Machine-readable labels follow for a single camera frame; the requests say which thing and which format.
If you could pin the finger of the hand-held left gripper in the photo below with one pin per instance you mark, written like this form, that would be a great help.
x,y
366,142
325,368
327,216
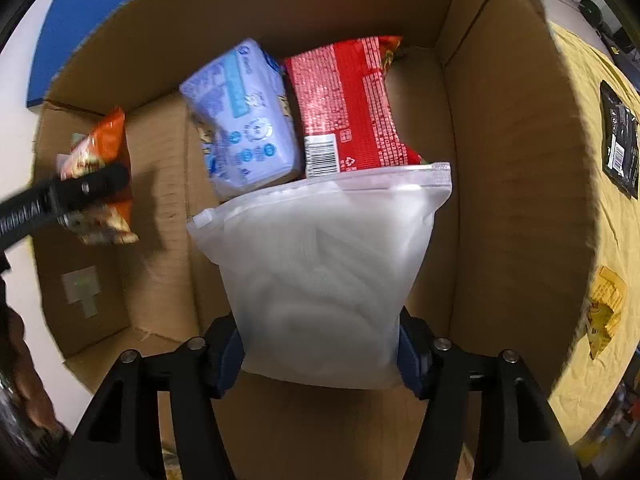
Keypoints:
x,y
95,184

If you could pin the person's left forearm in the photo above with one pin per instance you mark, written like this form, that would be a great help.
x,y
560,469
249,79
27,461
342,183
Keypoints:
x,y
25,360

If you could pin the red noodle packet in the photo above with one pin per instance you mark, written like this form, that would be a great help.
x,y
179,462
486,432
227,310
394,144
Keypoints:
x,y
345,105

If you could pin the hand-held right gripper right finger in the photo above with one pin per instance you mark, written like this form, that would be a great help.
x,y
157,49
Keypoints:
x,y
409,360

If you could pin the black packet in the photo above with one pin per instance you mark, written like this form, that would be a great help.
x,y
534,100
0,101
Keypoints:
x,y
620,135

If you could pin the yellow snack packet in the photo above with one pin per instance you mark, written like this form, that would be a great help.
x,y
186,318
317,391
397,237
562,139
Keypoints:
x,y
606,310

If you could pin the orange snack packet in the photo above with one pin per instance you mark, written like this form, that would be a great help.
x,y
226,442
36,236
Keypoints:
x,y
102,147

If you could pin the brown cardboard box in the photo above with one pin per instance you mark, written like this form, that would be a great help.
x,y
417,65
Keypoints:
x,y
500,185

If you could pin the blue foam mat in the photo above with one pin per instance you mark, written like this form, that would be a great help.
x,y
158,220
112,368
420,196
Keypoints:
x,y
70,35

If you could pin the frosted white zip bag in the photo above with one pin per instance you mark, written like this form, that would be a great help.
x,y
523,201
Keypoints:
x,y
325,280

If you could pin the pale blue tissue pack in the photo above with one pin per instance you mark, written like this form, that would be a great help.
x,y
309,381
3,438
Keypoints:
x,y
240,120

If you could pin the yellow cloth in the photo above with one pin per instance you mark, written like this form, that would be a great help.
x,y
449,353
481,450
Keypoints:
x,y
595,220

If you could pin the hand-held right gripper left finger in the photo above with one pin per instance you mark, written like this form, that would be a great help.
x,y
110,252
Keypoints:
x,y
230,355

